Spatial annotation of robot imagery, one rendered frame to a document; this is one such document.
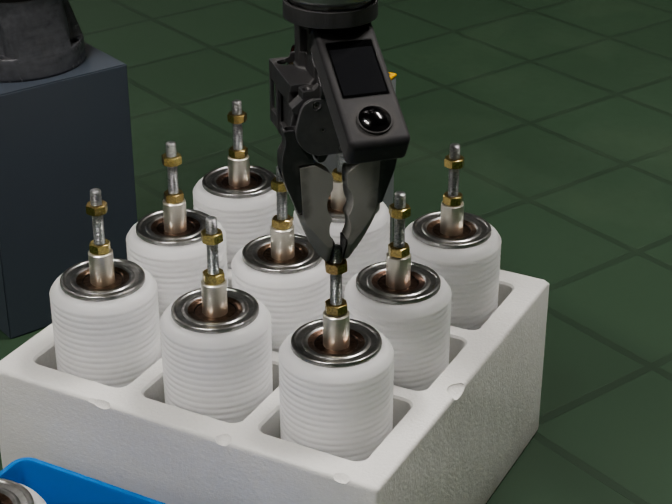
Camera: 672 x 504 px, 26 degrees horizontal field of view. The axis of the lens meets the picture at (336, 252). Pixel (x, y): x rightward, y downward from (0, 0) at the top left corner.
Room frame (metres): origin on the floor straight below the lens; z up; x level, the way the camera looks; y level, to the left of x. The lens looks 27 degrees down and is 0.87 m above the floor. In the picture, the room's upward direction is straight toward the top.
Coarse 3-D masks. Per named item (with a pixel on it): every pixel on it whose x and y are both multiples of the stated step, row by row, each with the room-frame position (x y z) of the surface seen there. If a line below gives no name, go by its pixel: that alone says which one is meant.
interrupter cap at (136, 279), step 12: (84, 264) 1.17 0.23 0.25; (120, 264) 1.17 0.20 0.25; (132, 264) 1.17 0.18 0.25; (72, 276) 1.14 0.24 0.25; (84, 276) 1.15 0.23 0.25; (120, 276) 1.15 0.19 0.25; (132, 276) 1.14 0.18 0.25; (144, 276) 1.14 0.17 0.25; (72, 288) 1.12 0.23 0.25; (84, 288) 1.12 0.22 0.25; (96, 288) 1.13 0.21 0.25; (108, 288) 1.13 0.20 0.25; (120, 288) 1.12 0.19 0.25; (132, 288) 1.12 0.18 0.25; (84, 300) 1.11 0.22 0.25; (96, 300) 1.10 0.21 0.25; (108, 300) 1.11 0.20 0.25
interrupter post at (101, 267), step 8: (88, 256) 1.14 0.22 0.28; (96, 256) 1.13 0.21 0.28; (104, 256) 1.13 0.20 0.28; (112, 256) 1.14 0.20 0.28; (96, 264) 1.13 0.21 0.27; (104, 264) 1.13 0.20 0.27; (112, 264) 1.14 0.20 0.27; (96, 272) 1.13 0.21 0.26; (104, 272) 1.13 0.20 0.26; (112, 272) 1.14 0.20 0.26; (96, 280) 1.13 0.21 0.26; (104, 280) 1.13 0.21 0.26; (112, 280) 1.14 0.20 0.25
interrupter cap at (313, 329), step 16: (320, 320) 1.07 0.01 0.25; (352, 320) 1.06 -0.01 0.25; (304, 336) 1.04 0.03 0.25; (320, 336) 1.05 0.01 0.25; (352, 336) 1.04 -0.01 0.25; (368, 336) 1.04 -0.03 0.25; (304, 352) 1.02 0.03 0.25; (320, 352) 1.02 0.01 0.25; (336, 352) 1.02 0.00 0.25; (352, 352) 1.02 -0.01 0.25; (368, 352) 1.02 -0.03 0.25
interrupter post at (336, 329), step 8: (328, 320) 1.02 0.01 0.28; (336, 320) 1.02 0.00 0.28; (344, 320) 1.02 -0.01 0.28; (328, 328) 1.02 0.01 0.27; (336, 328) 1.02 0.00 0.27; (344, 328) 1.02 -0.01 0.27; (328, 336) 1.02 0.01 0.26; (336, 336) 1.02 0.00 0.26; (344, 336) 1.02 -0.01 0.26; (328, 344) 1.02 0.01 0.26; (336, 344) 1.02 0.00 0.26; (344, 344) 1.02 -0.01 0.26
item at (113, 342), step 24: (144, 288) 1.13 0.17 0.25; (72, 312) 1.10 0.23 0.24; (96, 312) 1.10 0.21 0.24; (120, 312) 1.10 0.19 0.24; (144, 312) 1.12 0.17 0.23; (72, 336) 1.10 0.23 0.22; (96, 336) 1.10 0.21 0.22; (120, 336) 1.10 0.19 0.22; (144, 336) 1.12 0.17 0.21; (72, 360) 1.10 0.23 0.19; (96, 360) 1.09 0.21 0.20; (120, 360) 1.10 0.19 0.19; (144, 360) 1.11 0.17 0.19; (120, 384) 1.10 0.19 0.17
